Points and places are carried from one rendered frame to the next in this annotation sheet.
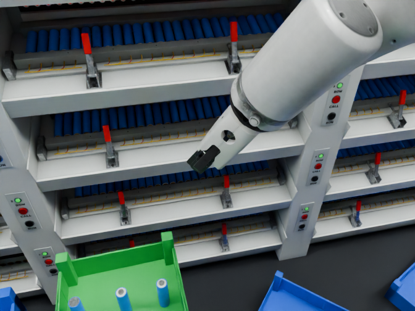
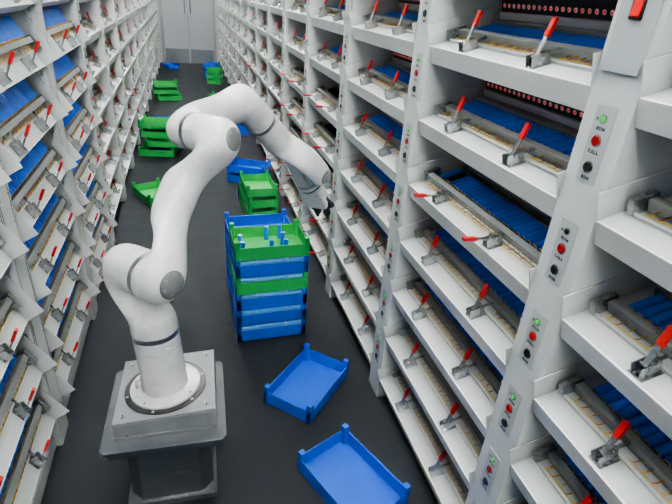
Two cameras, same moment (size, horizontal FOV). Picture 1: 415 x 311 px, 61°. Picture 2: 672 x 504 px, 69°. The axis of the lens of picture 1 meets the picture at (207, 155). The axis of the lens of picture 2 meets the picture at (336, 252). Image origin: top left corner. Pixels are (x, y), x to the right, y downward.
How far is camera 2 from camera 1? 1.77 m
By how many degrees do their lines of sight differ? 69
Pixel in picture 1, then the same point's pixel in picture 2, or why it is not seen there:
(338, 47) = not seen: hidden behind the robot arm
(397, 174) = (420, 381)
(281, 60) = not seen: hidden behind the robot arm
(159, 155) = (358, 234)
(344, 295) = (342, 413)
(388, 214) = (417, 435)
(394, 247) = (398, 464)
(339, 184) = (397, 345)
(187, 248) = (357, 316)
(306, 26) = not seen: hidden behind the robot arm
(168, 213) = (354, 275)
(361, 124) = (410, 299)
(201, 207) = (361, 285)
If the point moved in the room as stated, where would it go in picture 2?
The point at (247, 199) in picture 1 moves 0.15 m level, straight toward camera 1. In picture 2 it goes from (372, 302) to (334, 297)
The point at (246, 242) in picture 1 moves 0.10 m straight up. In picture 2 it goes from (367, 342) to (369, 323)
